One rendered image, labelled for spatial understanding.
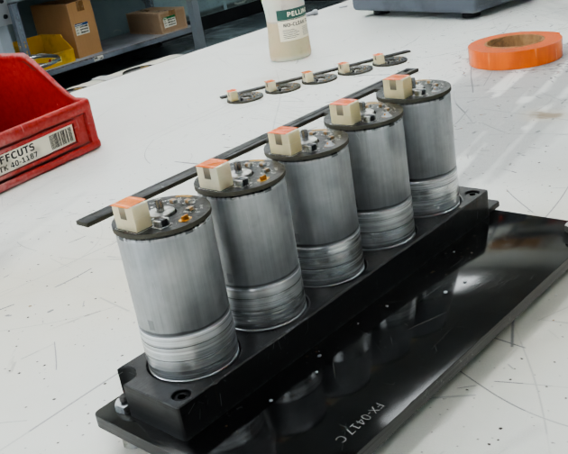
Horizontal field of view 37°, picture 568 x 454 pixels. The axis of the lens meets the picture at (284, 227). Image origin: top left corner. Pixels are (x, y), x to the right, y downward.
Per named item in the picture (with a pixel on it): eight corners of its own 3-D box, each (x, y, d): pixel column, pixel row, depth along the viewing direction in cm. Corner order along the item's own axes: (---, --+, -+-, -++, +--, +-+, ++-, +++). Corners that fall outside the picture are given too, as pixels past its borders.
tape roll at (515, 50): (519, 74, 52) (518, 54, 52) (450, 66, 57) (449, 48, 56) (582, 50, 55) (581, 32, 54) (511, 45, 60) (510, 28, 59)
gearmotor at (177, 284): (263, 373, 23) (229, 198, 21) (197, 421, 21) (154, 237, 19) (202, 350, 24) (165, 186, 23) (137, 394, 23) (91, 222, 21)
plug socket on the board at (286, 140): (308, 148, 24) (305, 125, 24) (288, 158, 24) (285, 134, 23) (288, 145, 25) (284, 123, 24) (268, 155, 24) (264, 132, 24)
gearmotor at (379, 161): (432, 249, 28) (417, 102, 26) (389, 280, 27) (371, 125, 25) (372, 238, 30) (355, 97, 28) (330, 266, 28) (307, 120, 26)
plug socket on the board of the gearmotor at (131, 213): (161, 222, 20) (155, 195, 20) (133, 235, 20) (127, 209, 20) (141, 217, 21) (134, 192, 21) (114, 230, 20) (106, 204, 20)
